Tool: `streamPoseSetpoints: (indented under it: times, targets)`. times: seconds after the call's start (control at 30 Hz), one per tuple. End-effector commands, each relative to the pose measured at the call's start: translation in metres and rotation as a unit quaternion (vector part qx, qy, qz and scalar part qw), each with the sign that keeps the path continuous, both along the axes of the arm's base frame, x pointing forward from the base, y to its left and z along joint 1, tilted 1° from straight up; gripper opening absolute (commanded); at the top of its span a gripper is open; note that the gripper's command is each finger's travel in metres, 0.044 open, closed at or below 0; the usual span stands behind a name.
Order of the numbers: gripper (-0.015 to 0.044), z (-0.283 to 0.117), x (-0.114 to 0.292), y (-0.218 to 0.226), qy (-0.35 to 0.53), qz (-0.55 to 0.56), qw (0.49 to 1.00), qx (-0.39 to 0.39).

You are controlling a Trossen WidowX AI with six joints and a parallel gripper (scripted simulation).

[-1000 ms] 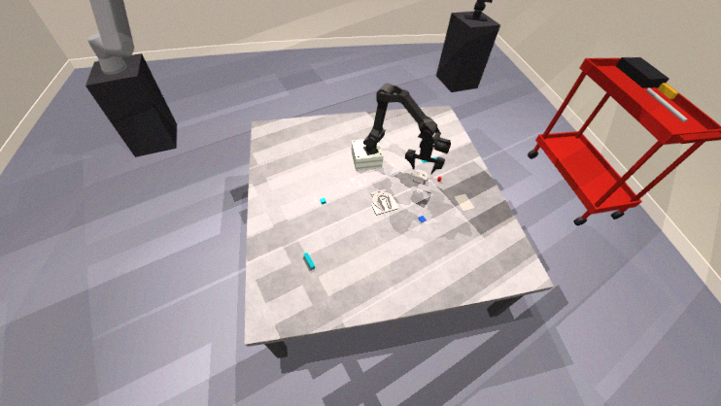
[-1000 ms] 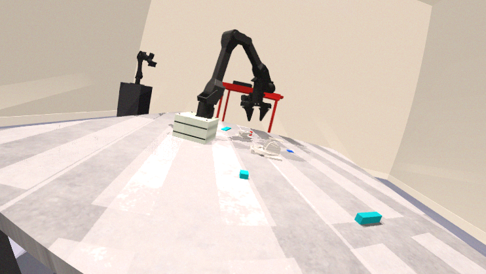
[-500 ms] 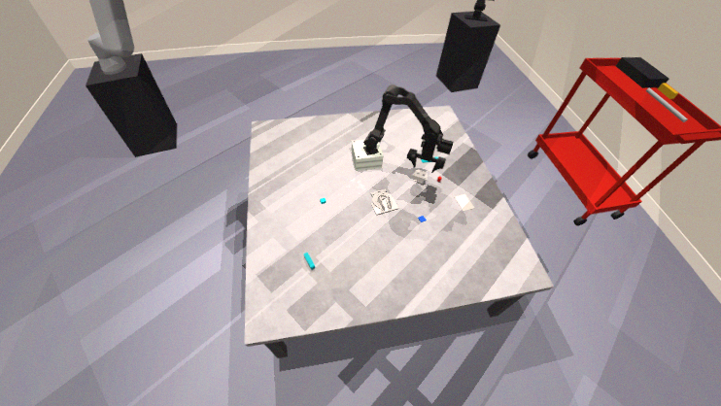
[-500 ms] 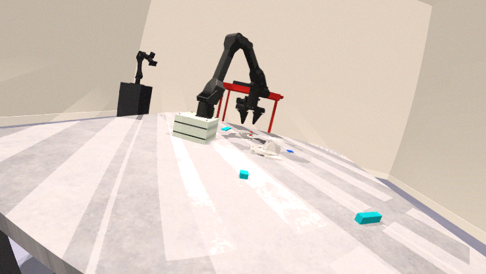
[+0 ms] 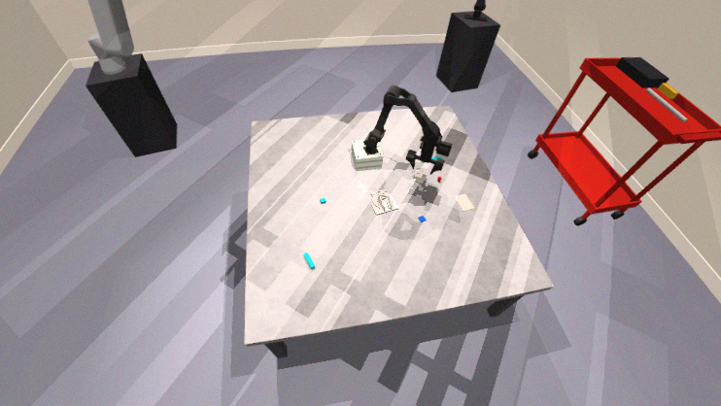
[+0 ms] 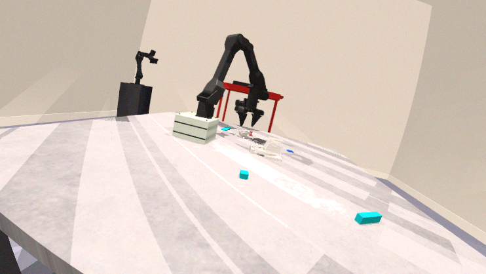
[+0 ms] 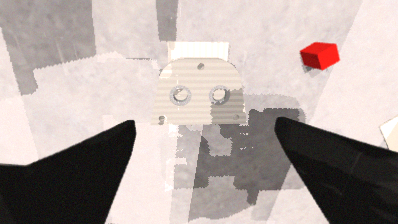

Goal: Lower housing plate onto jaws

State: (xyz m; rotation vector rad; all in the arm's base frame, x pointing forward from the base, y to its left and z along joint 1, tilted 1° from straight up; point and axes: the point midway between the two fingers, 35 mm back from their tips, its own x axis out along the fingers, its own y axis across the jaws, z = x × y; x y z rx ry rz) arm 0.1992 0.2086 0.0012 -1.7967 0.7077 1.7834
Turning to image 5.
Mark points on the teal rectangular block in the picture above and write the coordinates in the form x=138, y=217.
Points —
x=309, y=261

